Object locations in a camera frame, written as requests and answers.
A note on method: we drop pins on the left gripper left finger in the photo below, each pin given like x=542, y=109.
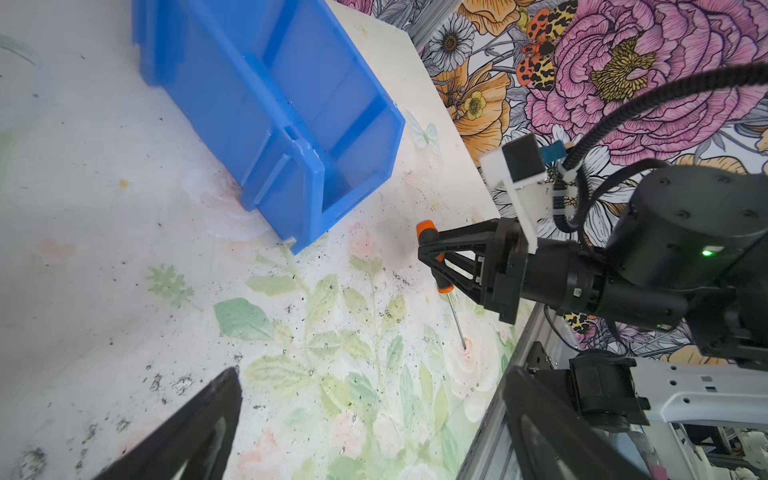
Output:
x=194, y=443

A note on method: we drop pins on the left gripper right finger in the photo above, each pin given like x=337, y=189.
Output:
x=559, y=445

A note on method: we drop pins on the blue plastic storage bin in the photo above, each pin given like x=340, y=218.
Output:
x=284, y=100

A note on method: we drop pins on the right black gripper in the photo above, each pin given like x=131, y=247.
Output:
x=560, y=274

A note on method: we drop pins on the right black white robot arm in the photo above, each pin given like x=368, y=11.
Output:
x=690, y=249

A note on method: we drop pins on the aluminium front rail frame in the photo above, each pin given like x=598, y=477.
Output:
x=493, y=453

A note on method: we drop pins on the orange black handled screwdriver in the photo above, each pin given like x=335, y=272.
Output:
x=427, y=233

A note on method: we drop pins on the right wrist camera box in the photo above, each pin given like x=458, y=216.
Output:
x=518, y=168

